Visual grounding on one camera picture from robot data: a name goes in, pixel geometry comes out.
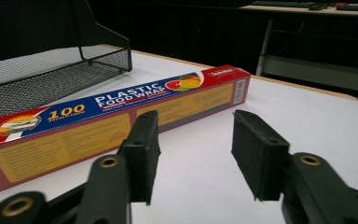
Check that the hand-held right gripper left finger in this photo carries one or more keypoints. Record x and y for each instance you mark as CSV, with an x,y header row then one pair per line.
x,y
141,155

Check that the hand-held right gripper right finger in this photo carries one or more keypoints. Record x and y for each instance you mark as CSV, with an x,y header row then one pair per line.
x,y
261,155

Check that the long plastic wrap box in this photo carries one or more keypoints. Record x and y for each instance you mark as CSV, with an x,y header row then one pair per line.
x,y
105,124

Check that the black mesh desk organizer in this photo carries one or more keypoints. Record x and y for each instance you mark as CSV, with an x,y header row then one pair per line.
x,y
43,62

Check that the wooden desk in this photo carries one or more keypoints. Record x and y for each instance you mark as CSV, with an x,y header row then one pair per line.
x,y
298,10

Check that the black keyboard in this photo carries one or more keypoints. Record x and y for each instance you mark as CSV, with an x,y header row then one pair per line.
x,y
281,3

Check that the black computer mouse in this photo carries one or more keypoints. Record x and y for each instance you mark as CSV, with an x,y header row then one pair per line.
x,y
317,6

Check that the dark keyboard with red edge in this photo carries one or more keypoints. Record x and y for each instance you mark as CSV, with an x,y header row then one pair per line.
x,y
355,6

